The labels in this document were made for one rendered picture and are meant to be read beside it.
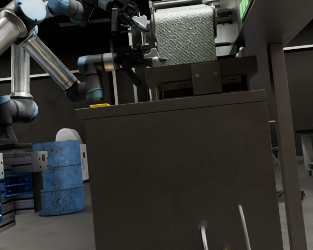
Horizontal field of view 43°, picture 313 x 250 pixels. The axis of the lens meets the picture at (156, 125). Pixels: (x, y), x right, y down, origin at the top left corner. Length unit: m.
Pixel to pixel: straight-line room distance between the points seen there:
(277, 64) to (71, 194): 3.96
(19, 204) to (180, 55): 0.96
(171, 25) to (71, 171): 3.88
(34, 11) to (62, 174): 3.92
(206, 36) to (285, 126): 0.52
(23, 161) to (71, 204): 3.52
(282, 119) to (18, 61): 1.26
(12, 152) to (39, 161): 0.13
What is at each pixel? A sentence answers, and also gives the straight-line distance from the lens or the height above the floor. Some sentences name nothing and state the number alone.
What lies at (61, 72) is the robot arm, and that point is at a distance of 1.73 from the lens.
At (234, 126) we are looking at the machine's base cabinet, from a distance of 1.38.
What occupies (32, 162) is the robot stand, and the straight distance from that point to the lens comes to 1.86.
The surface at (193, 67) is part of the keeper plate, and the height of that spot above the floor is 1.01.
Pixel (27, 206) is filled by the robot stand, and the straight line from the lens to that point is 1.89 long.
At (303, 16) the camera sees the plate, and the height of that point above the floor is 1.14.
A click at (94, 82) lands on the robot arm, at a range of 1.65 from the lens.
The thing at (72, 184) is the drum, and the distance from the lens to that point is 5.36.
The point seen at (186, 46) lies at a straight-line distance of 1.67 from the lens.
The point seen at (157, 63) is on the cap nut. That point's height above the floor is 1.05.
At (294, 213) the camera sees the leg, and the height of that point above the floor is 0.40.
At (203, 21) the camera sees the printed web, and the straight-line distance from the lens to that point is 1.70.
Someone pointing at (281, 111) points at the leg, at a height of 0.84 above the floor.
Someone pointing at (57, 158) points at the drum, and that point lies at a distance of 5.30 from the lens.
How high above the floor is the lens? 0.74
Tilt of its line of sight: 3 degrees up
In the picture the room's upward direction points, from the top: 6 degrees counter-clockwise
